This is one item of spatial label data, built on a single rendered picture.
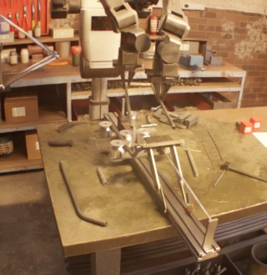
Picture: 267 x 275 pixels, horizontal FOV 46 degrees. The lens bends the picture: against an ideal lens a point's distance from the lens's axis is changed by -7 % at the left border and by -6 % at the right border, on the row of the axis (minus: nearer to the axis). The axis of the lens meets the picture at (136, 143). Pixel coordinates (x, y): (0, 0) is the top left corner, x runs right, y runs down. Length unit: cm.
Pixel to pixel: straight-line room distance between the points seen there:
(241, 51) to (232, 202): 312
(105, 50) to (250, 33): 260
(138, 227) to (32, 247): 129
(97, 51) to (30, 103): 97
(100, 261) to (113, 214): 16
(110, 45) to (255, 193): 106
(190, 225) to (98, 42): 113
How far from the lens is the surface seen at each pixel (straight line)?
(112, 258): 105
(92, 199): 102
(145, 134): 123
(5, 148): 282
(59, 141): 130
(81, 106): 309
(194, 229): 90
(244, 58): 411
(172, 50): 93
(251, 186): 119
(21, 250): 213
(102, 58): 176
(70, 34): 303
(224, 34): 387
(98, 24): 172
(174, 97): 337
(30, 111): 259
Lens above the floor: 150
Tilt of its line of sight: 27 degrees down
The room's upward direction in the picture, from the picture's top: 4 degrees clockwise
